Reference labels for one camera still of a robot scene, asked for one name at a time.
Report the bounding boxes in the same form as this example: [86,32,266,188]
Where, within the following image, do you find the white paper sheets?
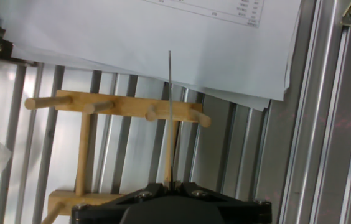
[0,0,303,112]

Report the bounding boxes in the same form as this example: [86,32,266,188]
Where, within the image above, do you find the steel cleaver knife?
[167,50,176,191]

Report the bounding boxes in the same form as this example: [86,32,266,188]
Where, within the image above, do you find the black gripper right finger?
[172,182,272,224]

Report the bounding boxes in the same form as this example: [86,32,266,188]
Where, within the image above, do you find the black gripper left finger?
[72,182,171,224]

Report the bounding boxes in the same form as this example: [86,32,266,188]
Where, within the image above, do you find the wooden knife rack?
[24,89,213,224]

